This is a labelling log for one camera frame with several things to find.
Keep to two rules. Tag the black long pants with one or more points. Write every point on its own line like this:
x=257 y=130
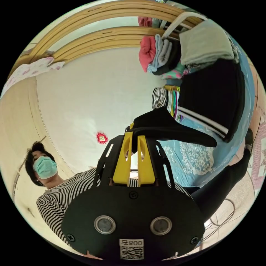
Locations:
x=166 y=126

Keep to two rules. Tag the floral cloth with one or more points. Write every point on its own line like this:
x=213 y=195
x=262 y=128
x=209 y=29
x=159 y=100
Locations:
x=31 y=69

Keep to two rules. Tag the person's body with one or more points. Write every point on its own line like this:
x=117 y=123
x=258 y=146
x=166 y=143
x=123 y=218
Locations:
x=54 y=199

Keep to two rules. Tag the patterned floor mat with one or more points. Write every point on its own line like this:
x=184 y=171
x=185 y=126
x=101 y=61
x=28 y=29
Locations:
x=259 y=158

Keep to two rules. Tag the red wall ornament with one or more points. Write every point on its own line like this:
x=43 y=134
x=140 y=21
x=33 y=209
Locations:
x=101 y=138

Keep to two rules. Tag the person's right hand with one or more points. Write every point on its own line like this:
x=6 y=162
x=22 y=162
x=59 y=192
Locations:
x=92 y=255

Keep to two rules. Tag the pile of clothes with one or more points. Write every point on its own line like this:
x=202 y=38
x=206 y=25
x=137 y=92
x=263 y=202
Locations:
x=207 y=89

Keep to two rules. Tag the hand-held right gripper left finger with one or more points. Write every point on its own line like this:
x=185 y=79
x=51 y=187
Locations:
x=122 y=162

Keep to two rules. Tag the wooden cupboard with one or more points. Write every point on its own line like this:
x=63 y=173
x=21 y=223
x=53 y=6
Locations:
x=87 y=35

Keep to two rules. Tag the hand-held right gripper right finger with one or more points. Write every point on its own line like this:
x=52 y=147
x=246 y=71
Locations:
x=145 y=166

